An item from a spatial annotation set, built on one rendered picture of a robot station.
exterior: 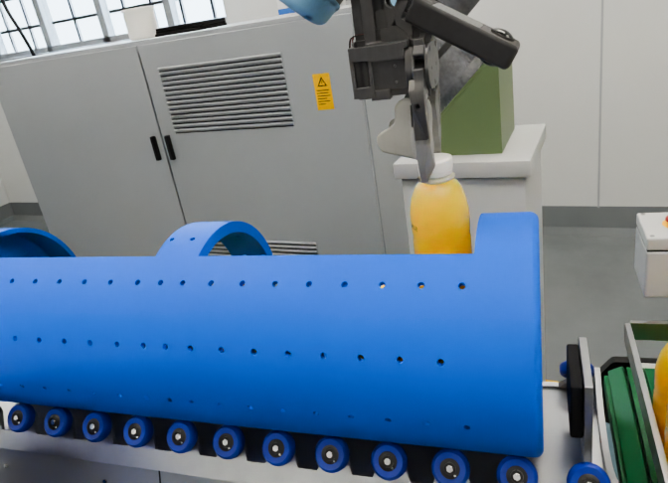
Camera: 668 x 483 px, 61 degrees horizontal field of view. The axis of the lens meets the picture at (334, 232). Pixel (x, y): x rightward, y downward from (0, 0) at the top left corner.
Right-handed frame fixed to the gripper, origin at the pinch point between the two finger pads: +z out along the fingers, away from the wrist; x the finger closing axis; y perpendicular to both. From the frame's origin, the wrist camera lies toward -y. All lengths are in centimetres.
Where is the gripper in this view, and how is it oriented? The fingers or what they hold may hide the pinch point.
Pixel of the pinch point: (433, 164)
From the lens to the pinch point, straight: 65.6
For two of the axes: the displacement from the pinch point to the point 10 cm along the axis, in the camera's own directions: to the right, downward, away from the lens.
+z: 1.5, 9.1, 3.8
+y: -9.4, 0.1, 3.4
